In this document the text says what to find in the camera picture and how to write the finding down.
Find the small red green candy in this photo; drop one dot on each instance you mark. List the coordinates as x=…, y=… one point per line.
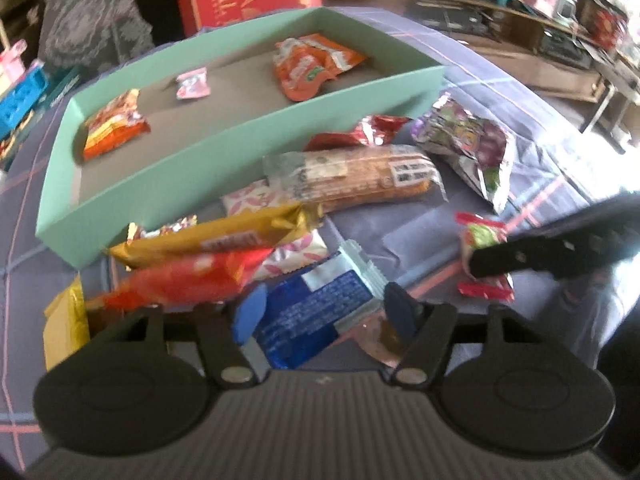
x=484, y=274

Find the toy kitchen playset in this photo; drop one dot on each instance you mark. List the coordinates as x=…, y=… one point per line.
x=29, y=98

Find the yellow snack pack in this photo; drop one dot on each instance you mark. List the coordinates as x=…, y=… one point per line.
x=66, y=329

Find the dark brown candy wrapper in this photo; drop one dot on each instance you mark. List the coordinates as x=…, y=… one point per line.
x=377, y=337

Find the golden long snack bar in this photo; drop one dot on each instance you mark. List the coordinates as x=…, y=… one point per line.
x=264, y=228

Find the orange white snack pack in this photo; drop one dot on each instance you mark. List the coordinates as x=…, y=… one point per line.
x=334, y=57

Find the clear biscuit roll pack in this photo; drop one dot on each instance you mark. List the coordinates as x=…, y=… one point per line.
x=349, y=177

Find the wooden tv cabinet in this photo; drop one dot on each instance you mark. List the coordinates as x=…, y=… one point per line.
x=549, y=59

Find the purple grape gummy bag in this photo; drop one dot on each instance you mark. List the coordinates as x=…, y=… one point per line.
x=478, y=149

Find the blue white wafer pack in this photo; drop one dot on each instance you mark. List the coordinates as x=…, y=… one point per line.
x=314, y=306

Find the orange sauce snack bag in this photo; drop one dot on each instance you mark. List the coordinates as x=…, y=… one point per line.
x=300, y=73

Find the grey lace cushion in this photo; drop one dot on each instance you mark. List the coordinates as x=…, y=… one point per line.
x=92, y=35

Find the Hello Kitty floral packet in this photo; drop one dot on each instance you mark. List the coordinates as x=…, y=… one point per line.
x=137, y=232

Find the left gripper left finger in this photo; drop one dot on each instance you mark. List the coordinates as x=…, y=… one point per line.
x=222, y=330

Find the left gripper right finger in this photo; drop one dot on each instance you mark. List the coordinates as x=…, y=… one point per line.
x=425, y=329

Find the green cardboard tray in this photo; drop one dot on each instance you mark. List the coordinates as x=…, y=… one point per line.
x=200, y=149

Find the red foil snack packet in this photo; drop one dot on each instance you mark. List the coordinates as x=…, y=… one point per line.
x=371, y=132

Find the red Skittles bag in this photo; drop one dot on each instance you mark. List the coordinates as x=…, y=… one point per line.
x=186, y=280

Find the orange striped chips bag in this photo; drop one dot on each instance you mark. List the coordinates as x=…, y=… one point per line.
x=114, y=125

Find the small pink candy packet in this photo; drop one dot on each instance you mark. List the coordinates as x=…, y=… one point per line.
x=192, y=85

